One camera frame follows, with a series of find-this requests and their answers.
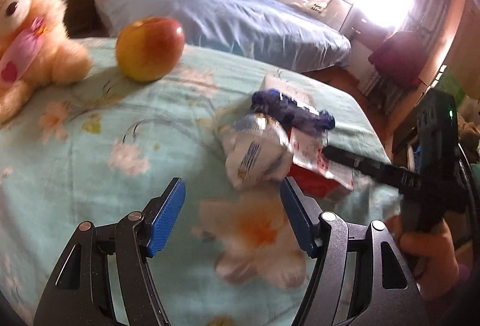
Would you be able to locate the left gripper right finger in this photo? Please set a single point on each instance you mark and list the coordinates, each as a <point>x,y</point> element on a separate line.
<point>384,291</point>

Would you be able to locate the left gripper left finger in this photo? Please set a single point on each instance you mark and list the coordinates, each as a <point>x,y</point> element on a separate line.
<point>78,291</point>

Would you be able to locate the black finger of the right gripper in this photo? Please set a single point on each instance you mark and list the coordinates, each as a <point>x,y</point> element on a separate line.
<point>405,181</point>

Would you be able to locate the red white carton box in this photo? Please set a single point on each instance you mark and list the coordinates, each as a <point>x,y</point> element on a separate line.
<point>314,174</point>

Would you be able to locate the blue plastic bag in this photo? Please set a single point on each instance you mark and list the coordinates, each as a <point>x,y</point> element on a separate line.
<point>290,113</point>

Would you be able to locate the white blue plastic wrapper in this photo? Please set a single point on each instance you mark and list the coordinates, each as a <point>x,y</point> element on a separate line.
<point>257,149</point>

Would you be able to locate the person's right hand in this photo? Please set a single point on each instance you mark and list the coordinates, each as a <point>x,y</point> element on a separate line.
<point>441,271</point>

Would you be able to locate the green boxes stack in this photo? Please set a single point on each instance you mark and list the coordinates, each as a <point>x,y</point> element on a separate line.
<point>446,82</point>

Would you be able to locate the maroon jacket on rack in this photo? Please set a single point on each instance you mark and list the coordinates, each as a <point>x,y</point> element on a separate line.
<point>401,58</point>

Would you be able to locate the cream teddy bear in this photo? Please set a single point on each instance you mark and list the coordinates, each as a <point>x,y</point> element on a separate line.
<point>36,52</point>

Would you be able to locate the red yellow apple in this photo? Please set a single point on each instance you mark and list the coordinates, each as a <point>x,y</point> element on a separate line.
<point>149,49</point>

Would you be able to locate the blue bed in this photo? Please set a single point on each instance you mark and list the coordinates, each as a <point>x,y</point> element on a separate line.
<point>265,30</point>

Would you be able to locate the dark wooden nightstand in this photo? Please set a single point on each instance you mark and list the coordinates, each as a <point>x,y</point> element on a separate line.
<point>82,20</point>

